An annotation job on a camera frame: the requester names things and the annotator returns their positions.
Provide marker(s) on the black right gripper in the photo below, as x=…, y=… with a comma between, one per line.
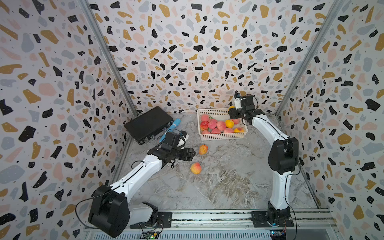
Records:
x=231, y=112

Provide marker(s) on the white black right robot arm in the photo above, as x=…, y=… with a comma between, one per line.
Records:
x=283, y=159

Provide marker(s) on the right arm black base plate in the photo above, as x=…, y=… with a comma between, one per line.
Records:
x=272, y=219

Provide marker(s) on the orange pink front peach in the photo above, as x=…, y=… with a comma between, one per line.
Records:
x=196, y=168

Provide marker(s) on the light blue plastic tube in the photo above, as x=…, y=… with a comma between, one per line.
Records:
x=173, y=126

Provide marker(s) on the orange wrinkled peach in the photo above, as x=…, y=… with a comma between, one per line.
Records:
x=203, y=149

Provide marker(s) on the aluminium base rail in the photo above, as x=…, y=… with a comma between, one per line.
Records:
x=310, y=224

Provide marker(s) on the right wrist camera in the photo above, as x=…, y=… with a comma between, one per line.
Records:
x=247, y=102

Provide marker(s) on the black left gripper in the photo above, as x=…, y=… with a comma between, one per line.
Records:
x=188, y=151

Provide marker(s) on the large pink peach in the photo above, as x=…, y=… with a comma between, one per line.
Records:
x=212, y=124

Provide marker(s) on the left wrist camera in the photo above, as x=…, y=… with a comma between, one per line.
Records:
x=174, y=140

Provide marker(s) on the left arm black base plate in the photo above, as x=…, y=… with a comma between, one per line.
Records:
x=158, y=220

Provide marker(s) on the black ribbed metal case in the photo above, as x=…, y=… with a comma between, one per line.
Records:
x=148, y=125

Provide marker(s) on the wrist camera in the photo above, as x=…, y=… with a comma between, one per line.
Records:
x=174, y=140
x=247, y=102

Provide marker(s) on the yellow pink peach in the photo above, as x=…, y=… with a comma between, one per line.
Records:
x=239, y=130

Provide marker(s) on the white perforated plastic basket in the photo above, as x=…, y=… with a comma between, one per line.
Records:
x=219, y=115

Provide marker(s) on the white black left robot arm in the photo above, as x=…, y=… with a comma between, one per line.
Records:
x=110, y=211

